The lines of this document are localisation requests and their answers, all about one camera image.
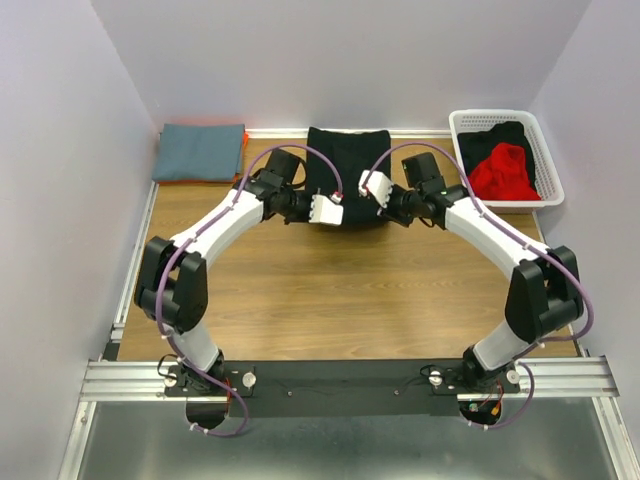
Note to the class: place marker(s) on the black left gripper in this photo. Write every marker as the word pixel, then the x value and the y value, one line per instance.
pixel 304 204

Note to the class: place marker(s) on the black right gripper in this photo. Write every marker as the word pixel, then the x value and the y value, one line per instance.
pixel 395 200

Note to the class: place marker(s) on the black t-shirt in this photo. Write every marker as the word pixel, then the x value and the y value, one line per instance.
pixel 351 154

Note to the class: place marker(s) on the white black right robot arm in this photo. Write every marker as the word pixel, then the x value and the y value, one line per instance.
pixel 544 294

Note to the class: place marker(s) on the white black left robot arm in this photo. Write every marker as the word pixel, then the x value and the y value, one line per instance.
pixel 172 284

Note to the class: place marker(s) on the black garment in basket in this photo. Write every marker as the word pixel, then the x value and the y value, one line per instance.
pixel 476 147

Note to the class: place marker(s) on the red t-shirt in basket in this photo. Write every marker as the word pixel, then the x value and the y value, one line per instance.
pixel 503 176

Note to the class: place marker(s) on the white plastic laundry basket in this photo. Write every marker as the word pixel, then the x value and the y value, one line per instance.
pixel 547 182

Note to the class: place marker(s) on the folded blue t-shirt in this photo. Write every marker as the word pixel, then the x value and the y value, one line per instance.
pixel 200 152

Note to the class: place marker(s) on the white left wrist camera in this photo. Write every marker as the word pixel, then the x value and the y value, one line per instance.
pixel 326 210

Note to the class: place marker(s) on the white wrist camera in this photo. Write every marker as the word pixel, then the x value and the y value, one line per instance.
pixel 326 210
pixel 375 185

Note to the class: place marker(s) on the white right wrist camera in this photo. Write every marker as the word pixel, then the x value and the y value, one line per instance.
pixel 375 185

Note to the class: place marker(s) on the aluminium frame rail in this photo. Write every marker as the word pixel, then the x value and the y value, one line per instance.
pixel 302 293

